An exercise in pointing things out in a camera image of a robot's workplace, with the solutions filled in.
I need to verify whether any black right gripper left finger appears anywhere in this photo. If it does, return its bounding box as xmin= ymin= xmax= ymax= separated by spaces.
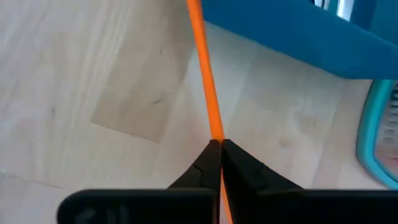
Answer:
xmin=57 ymin=139 xmax=221 ymax=224

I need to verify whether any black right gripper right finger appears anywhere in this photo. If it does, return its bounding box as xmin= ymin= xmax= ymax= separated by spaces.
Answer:
xmin=221 ymin=139 xmax=398 ymax=224

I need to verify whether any orange silicone spatula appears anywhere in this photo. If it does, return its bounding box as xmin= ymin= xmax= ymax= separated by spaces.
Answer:
xmin=185 ymin=0 xmax=234 ymax=224

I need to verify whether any teal metal box grater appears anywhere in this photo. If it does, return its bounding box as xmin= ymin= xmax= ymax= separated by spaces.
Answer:
xmin=356 ymin=79 xmax=398 ymax=190

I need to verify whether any blue plastic bin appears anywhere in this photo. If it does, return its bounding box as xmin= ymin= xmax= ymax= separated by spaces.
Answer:
xmin=200 ymin=0 xmax=398 ymax=80

